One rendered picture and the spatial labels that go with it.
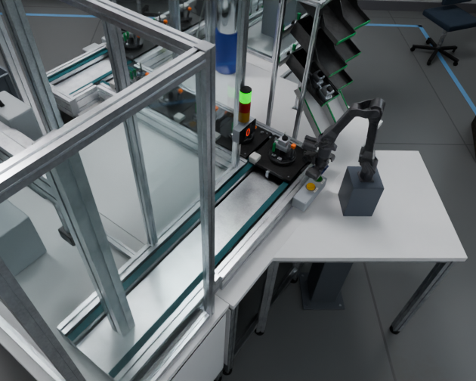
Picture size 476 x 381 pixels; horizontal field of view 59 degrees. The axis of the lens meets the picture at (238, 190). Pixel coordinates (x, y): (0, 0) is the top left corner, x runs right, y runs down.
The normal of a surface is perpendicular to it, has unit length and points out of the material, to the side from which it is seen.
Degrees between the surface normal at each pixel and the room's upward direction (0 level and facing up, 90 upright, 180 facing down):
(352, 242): 0
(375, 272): 0
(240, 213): 0
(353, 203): 90
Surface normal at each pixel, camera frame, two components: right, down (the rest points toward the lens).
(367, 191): 0.03, 0.75
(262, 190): 0.04, -0.67
